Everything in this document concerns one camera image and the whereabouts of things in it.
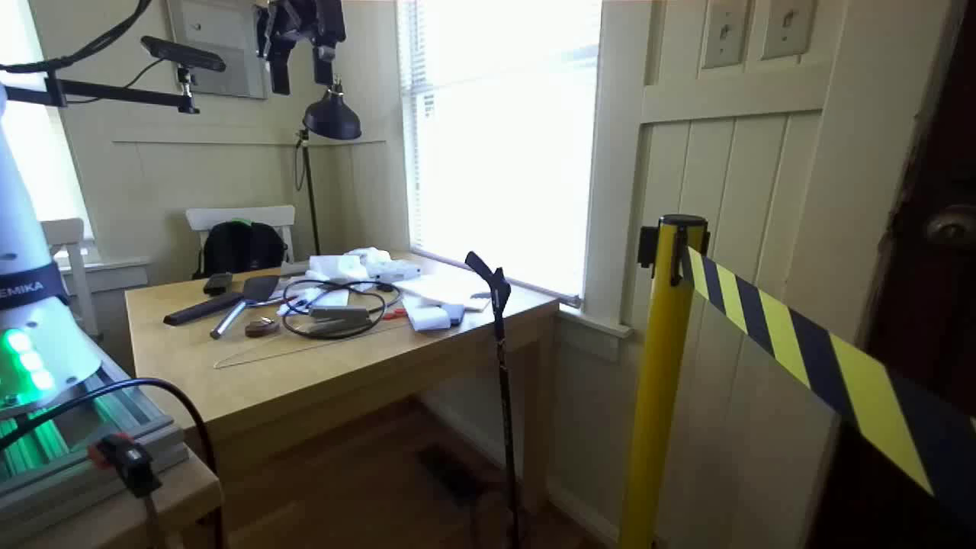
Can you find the metal door knob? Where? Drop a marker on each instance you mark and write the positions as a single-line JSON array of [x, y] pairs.
[[949, 226]]

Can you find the white wooden furniture piece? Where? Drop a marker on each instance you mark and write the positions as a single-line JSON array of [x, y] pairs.
[[77, 276]]

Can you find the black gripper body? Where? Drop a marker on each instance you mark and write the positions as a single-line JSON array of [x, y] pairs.
[[310, 18]]

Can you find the white wooden chair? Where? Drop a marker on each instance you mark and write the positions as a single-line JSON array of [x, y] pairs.
[[238, 215]]

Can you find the light wooden desk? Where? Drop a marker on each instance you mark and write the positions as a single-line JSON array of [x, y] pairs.
[[356, 401]]

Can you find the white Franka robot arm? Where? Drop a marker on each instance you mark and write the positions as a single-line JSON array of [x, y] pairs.
[[31, 253]]

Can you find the beige wall switch plate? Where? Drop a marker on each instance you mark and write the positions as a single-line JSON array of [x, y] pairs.
[[727, 32], [792, 24]]

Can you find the yellow black barrier tape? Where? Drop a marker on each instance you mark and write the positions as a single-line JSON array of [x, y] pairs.
[[812, 353]]

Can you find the orange black clamp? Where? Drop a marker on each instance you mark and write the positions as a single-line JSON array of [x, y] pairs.
[[129, 461]]

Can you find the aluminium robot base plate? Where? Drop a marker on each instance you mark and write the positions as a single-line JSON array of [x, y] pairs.
[[94, 446]]

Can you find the black backpack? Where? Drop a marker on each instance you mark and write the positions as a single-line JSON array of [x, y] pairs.
[[242, 249]]

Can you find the small black block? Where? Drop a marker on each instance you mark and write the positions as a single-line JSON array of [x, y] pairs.
[[219, 282]]

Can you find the black stereo camera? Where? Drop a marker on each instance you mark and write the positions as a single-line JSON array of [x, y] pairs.
[[184, 53]]

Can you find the black lamp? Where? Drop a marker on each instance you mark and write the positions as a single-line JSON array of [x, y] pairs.
[[329, 116]]

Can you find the smooth folded white cloth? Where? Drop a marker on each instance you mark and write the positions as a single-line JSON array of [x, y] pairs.
[[432, 316]]

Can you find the crumpled white cloth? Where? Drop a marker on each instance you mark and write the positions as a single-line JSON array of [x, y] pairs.
[[356, 264]]

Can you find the yellow stanchion post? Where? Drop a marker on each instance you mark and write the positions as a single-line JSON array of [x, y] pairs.
[[658, 384]]

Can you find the grey wall panel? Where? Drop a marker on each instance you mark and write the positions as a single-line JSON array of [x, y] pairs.
[[219, 45]]

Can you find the black tripod stand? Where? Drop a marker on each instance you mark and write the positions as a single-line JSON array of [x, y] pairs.
[[505, 384]]

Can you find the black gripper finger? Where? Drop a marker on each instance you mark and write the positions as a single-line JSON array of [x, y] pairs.
[[283, 64], [328, 62]]

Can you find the dark floor vent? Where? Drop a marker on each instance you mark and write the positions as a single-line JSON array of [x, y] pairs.
[[458, 473]]

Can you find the white window blinds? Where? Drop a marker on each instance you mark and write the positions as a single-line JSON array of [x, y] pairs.
[[508, 132]]

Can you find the small round metal object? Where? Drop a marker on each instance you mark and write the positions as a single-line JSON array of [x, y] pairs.
[[259, 328]]

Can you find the long black flat bar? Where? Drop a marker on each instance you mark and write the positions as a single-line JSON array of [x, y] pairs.
[[202, 310]]

